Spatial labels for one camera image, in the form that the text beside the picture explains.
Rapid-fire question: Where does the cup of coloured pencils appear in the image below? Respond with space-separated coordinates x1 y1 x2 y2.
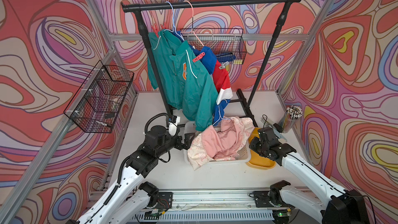
281 105 303 133

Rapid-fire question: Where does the pink hanger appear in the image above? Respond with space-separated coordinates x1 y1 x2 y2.
183 0 206 47

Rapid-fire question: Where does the green jacket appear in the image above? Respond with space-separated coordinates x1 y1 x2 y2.
148 30 218 132

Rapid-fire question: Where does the black wire basket left wall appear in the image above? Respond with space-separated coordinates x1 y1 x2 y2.
63 61 134 133

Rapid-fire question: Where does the white grey clothespin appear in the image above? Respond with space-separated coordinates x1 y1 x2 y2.
219 61 230 69

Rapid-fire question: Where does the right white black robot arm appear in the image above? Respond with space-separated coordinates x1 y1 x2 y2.
249 127 370 224

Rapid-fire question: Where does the blue hanger of green jacket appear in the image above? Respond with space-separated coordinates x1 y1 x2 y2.
166 1 184 42

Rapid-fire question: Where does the pink printed jacket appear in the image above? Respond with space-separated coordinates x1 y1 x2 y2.
187 117 255 170

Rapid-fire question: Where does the black wire basket back wall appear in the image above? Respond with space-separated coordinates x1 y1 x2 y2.
180 27 247 65

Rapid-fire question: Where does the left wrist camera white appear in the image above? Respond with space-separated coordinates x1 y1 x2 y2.
168 115 180 136

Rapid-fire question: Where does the white perforated plastic basket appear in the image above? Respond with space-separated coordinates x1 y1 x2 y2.
180 121 251 166

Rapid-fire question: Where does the yellow plastic tray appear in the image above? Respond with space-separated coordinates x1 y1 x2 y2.
246 128 276 170

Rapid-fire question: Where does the grey stapler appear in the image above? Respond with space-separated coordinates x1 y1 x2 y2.
261 119 287 141

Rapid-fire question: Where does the blue brush in basket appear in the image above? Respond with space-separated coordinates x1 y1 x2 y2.
216 52 236 63

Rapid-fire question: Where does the black wire basket wall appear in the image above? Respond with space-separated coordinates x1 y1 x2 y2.
63 61 134 133
180 27 247 65

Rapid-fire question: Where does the blue red white jacket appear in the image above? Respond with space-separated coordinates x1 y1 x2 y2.
192 46 233 125

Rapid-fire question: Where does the black clothes rack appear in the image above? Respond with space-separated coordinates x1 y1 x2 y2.
121 0 302 127

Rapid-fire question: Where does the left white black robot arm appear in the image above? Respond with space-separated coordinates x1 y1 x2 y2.
67 113 194 224

